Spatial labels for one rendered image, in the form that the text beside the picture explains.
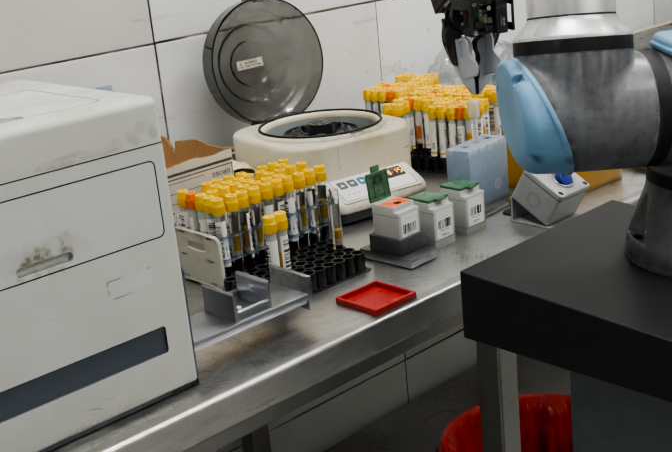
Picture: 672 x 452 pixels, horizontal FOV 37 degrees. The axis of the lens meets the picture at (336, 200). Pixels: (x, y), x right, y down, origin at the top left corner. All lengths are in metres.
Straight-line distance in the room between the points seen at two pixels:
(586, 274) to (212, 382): 0.40
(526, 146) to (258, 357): 0.36
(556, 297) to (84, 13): 0.94
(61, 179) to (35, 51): 0.71
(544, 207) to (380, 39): 0.76
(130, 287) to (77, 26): 0.74
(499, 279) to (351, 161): 0.53
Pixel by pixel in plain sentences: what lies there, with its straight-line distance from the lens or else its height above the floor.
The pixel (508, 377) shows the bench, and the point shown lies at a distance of 1.42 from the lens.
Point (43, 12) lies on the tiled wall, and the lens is 1.63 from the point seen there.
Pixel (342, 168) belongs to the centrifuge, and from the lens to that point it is 1.53.
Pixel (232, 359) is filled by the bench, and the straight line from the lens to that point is 1.11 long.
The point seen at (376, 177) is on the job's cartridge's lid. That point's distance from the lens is 1.33.
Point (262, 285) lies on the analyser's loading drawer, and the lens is 1.11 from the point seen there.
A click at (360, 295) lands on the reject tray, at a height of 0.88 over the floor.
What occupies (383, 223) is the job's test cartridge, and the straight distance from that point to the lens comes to 1.32.
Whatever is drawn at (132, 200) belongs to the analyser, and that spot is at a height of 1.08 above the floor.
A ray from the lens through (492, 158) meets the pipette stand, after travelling 1.51.
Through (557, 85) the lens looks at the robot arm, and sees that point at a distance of 0.98.
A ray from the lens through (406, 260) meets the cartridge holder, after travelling 1.30.
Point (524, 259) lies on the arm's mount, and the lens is 1.10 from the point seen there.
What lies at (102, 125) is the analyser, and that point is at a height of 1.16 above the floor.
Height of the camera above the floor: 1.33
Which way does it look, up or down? 16 degrees down
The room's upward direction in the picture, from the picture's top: 6 degrees counter-clockwise
